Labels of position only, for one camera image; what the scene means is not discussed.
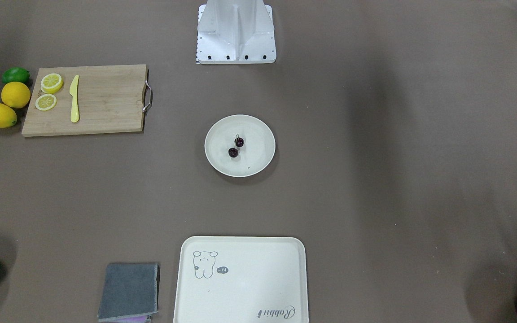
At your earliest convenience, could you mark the round white plate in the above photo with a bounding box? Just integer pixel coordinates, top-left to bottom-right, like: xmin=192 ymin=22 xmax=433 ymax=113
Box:
xmin=204 ymin=114 xmax=276 ymax=178

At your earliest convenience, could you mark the dark red cherry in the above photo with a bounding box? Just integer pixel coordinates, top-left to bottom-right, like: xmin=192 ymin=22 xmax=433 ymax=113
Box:
xmin=228 ymin=147 xmax=239 ymax=159
xmin=234 ymin=134 xmax=244 ymax=148

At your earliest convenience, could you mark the white rabbit tray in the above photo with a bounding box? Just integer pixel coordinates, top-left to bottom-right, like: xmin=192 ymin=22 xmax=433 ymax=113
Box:
xmin=174 ymin=236 xmax=309 ymax=323

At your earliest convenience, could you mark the wooden cutting board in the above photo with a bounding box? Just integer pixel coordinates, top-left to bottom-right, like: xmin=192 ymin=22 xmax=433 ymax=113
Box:
xmin=21 ymin=64 xmax=152 ymax=137

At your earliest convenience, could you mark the grey folded cloth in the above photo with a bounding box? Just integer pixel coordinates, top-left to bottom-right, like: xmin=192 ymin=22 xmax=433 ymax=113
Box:
xmin=98 ymin=262 xmax=159 ymax=323

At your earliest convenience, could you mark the yellow plastic knife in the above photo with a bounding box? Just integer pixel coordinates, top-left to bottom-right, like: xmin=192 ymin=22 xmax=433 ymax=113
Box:
xmin=69 ymin=75 xmax=80 ymax=123

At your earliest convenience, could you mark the lemon slice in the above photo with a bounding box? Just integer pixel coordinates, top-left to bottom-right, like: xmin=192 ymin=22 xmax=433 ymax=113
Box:
xmin=35 ymin=94 xmax=57 ymax=112
xmin=40 ymin=72 xmax=64 ymax=94

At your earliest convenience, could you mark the green lime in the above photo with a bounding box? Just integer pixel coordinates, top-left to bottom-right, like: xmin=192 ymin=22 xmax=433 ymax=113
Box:
xmin=1 ymin=67 xmax=30 ymax=84

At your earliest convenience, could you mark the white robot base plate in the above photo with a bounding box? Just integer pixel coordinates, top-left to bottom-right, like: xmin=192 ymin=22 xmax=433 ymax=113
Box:
xmin=196 ymin=0 xmax=277 ymax=64

